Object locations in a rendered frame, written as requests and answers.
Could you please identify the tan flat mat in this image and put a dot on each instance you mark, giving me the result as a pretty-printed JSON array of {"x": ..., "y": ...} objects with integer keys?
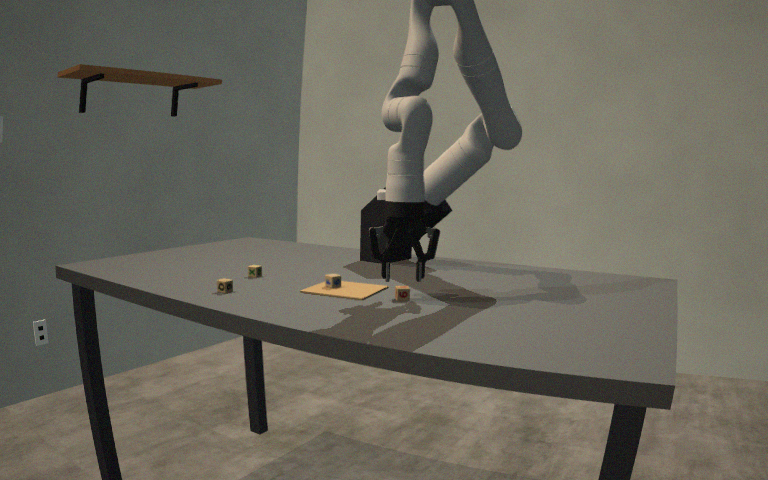
[{"x": 348, "y": 290}]

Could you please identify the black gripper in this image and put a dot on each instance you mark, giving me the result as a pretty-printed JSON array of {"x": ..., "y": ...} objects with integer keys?
[{"x": 402, "y": 232}]

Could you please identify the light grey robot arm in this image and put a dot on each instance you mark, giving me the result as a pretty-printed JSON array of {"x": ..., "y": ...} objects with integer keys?
[{"x": 412, "y": 115}]

